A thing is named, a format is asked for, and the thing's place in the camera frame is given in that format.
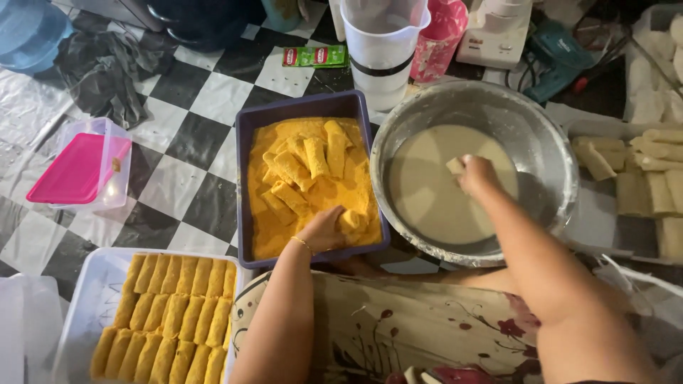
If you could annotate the dark cooking pot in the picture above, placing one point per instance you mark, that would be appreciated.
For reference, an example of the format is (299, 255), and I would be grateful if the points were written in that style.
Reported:
(203, 21)

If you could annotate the person's right fingers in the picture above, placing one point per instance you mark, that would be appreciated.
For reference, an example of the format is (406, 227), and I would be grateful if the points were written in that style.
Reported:
(467, 166)

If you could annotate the grey crumpled cloth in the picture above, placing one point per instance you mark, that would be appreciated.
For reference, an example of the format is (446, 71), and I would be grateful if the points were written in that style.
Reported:
(106, 74)

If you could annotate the pink container lid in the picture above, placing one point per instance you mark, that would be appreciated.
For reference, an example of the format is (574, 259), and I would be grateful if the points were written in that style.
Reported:
(74, 170)

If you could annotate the person's left fingers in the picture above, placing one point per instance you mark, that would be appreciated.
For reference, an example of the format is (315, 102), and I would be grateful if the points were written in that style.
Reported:
(337, 216)

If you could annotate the clear tray of plain rolls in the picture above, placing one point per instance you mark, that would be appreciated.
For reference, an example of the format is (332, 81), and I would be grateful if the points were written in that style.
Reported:
(640, 181)

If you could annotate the crumbed spring roll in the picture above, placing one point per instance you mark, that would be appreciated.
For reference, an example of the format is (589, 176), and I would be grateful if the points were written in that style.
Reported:
(356, 221)

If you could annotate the clear plastic food container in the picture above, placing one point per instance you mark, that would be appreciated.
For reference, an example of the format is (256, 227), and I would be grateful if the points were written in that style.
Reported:
(115, 128)

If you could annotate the pink patterned tumbler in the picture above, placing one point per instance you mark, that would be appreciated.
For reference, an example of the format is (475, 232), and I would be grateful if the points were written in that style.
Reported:
(435, 48)

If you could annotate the white tub of plain rolls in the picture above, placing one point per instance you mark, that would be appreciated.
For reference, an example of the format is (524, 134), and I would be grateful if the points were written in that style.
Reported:
(651, 80)

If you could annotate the teal power drill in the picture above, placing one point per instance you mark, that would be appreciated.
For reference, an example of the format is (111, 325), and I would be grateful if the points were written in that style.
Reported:
(557, 58)

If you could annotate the pale liquid batter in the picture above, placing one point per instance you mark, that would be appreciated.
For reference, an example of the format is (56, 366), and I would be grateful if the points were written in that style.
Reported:
(427, 202)

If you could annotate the white plastic bag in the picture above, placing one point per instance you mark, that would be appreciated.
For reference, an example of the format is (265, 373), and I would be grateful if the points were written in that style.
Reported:
(640, 282)

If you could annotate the purple rectangular tray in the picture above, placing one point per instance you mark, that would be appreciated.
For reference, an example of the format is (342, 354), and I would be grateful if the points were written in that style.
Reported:
(243, 176)

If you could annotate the person's floral clothing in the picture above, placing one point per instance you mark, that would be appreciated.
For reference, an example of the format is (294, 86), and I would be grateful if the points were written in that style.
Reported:
(405, 330)

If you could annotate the clear plastic tray lid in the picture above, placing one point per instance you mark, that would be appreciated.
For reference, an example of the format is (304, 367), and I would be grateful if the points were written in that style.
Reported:
(26, 330)

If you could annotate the green sachet strip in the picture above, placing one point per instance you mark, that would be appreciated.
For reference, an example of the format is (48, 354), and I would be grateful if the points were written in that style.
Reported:
(315, 56)

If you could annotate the person's left hand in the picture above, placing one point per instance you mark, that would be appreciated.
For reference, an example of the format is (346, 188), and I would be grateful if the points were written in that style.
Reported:
(320, 232)

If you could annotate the person's right hand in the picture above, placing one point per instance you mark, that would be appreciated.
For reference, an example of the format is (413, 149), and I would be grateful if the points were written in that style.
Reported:
(483, 176)

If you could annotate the pile of crumb-coated rolls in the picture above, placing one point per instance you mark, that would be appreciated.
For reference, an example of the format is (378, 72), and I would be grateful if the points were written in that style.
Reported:
(299, 170)

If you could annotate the white plastic tray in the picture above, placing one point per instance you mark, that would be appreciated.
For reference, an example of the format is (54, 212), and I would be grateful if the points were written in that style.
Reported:
(85, 298)

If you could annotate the blue water gallon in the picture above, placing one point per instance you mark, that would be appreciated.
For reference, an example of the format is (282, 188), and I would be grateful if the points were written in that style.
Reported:
(26, 34)

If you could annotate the pale uncoated spring roll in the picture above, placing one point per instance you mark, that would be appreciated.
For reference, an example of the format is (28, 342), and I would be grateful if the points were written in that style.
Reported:
(454, 165)

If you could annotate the orange breadcrumbs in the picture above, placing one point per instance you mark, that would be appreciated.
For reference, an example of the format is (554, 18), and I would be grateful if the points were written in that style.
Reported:
(267, 234)

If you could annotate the clear plastic measuring jug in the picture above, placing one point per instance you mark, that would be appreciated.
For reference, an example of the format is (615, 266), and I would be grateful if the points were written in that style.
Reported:
(381, 58)

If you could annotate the rows of finished breaded rolls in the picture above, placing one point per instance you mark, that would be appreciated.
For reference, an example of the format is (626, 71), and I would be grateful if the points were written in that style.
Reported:
(170, 320)

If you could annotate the teal cup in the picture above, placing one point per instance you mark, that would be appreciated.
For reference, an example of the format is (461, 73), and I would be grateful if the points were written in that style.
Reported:
(280, 13)

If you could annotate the white blender base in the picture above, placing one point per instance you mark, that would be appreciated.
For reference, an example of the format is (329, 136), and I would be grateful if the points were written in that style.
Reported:
(493, 37)

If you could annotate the large metal bowl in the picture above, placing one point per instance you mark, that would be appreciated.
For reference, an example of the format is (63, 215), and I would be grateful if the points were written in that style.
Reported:
(544, 138)

